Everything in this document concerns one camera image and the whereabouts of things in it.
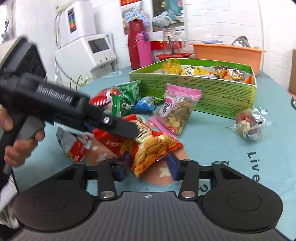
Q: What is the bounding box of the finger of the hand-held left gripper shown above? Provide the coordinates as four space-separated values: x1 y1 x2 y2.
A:
83 111 139 140

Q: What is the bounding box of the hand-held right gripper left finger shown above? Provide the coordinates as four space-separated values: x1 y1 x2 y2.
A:
53 152 131 201

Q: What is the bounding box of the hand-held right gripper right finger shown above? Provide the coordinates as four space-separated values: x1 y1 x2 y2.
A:
167 153 255 201

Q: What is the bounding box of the red cookie-print snack packet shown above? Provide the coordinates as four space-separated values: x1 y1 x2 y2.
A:
92 115 184 178

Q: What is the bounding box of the green cardboard box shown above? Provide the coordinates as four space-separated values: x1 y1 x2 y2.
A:
129 58 258 120

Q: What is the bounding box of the brown pastry packet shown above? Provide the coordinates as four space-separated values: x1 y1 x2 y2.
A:
211 65 246 82

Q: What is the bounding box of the person's left hand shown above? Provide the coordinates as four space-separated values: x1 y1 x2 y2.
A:
0 108 45 167

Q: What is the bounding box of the green snack packet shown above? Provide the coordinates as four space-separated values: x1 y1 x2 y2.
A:
114 80 142 98
112 94 136 117

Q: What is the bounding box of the blue snack packet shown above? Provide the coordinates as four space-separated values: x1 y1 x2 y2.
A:
132 96 162 114

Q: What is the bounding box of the pink snack packet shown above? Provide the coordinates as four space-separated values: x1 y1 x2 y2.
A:
148 116 179 141

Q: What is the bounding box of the silver red-white snack packet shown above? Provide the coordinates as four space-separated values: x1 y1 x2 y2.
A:
56 124 95 163

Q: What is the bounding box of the green spindly plant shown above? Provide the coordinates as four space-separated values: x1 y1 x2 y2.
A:
67 74 93 90

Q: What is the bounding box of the pink-topped peanut packet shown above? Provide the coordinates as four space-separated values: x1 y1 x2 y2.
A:
153 83 202 135

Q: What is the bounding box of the white appliance with screen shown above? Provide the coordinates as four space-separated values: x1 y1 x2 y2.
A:
55 33 118 87

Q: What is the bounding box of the pink bottle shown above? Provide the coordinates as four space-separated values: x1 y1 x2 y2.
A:
135 31 154 69

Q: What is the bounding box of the red thermos jug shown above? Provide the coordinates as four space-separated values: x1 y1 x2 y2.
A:
127 19 147 70

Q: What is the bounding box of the white water purifier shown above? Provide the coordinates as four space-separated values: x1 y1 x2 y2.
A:
55 0 97 47

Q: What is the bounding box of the clear candy packet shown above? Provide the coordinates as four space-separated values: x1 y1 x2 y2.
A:
227 107 273 142

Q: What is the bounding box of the red paper banner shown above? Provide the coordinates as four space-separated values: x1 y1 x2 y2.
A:
150 40 183 50

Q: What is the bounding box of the glass pitcher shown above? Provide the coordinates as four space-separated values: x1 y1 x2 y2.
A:
162 27 186 56

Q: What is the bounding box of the orange plastic basin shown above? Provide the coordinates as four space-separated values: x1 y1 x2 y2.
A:
188 42 266 70

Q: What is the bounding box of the metal pot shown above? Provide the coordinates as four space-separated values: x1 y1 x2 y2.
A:
231 35 251 48

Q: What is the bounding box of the wall poster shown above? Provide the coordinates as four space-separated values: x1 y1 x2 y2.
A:
120 0 186 36

